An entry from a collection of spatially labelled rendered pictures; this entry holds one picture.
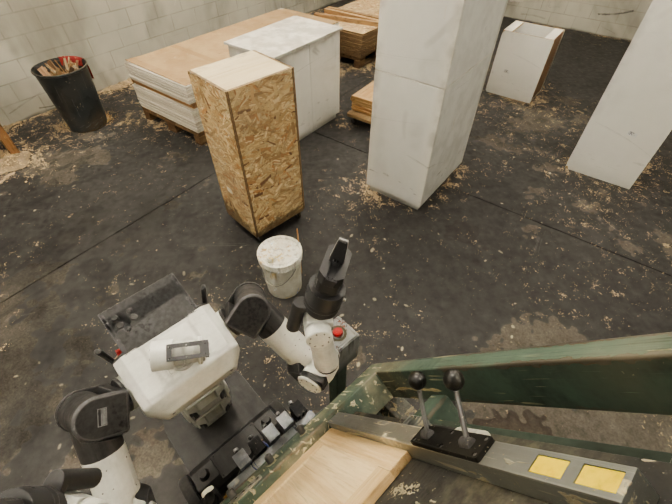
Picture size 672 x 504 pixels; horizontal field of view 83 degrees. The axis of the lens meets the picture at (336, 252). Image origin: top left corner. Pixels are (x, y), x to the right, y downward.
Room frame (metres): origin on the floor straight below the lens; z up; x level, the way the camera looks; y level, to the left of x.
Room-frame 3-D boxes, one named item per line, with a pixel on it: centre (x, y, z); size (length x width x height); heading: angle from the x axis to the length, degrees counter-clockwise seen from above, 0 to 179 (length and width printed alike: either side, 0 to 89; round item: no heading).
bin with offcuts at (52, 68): (4.03, 2.85, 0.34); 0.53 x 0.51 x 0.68; 53
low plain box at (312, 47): (4.01, 0.49, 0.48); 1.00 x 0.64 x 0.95; 143
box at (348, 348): (0.75, -0.01, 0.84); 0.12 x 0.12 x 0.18; 43
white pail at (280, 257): (1.70, 0.37, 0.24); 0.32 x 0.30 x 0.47; 143
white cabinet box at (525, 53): (4.90, -2.32, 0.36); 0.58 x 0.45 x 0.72; 53
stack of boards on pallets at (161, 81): (4.84, 1.10, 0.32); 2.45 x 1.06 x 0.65; 143
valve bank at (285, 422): (0.40, 0.27, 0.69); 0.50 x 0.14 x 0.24; 133
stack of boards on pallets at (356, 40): (6.88, -0.68, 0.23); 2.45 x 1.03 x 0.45; 143
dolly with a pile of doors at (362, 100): (4.15, -0.49, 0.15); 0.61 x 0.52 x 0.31; 143
